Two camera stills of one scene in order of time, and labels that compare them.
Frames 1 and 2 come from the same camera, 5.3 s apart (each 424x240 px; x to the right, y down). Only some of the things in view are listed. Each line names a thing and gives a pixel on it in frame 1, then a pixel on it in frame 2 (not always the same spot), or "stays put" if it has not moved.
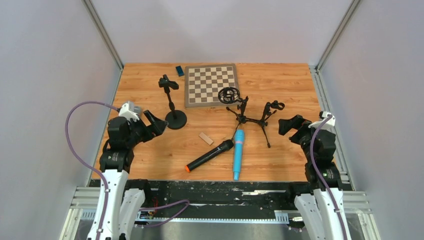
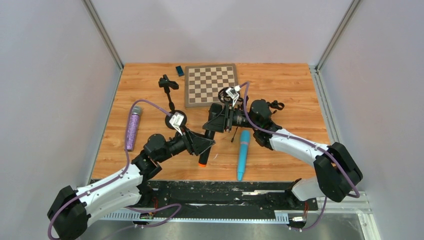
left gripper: (147, 124) to (191, 141)
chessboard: (203, 83) stays put
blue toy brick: (179, 70) stays put
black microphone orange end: (224, 146) to (204, 156)
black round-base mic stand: (175, 119) stays put
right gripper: (298, 127) to (226, 119)
